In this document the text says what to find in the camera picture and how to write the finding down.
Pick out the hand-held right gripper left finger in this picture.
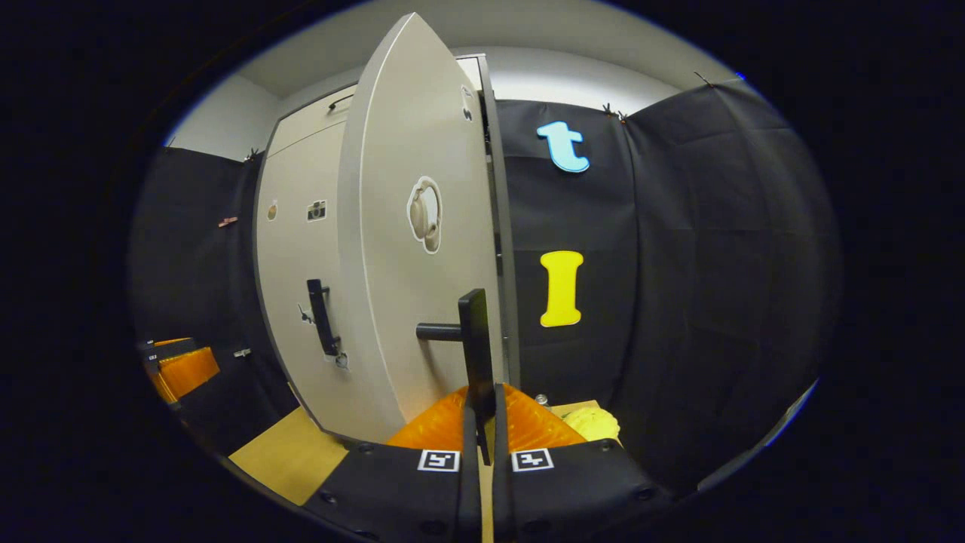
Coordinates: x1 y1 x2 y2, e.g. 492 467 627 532
302 385 483 543

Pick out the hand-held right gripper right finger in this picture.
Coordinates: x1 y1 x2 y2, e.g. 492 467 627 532
494 383 672 543

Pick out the black door handle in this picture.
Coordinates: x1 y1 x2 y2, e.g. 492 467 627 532
306 278 342 357
416 288 498 466

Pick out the camera sticker shoe cabinet door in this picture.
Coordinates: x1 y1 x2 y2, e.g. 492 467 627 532
255 121 400 442

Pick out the beige double-door shoe cabinet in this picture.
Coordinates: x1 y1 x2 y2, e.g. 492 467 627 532
251 53 522 446

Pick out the headphone sticker shoe cabinet door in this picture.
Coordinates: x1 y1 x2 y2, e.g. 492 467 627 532
337 11 504 444

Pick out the beige cabinet drawer front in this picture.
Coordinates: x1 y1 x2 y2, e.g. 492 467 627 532
268 57 483 158

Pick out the yellow crumpled object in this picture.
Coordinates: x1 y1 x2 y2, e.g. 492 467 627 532
562 406 623 444

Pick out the black backdrop cloth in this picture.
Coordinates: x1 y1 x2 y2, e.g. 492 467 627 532
128 79 841 499

